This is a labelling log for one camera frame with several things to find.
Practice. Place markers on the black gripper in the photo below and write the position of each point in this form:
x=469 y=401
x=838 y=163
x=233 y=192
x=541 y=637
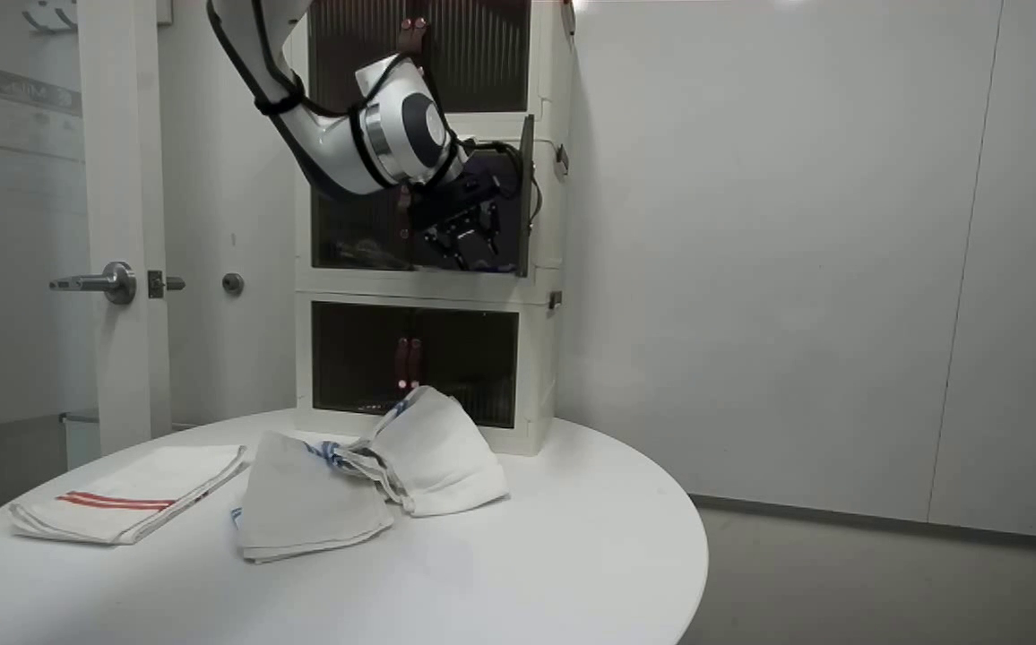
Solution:
x=473 y=204

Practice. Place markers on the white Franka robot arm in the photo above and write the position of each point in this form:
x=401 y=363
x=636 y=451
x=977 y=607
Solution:
x=359 y=156

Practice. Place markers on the white stacked cabinet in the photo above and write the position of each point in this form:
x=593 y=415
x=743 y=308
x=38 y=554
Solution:
x=540 y=361

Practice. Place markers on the white towel blue stripes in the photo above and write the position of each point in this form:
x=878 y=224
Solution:
x=301 y=502

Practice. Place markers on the white towel red stripes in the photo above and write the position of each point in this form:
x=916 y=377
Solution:
x=143 y=478

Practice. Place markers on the door latch plate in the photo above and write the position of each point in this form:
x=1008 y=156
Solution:
x=161 y=284

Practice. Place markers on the white room door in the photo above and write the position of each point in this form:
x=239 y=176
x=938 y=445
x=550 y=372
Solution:
x=121 y=156

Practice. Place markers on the paper wall notice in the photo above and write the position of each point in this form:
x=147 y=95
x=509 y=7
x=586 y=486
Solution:
x=33 y=114

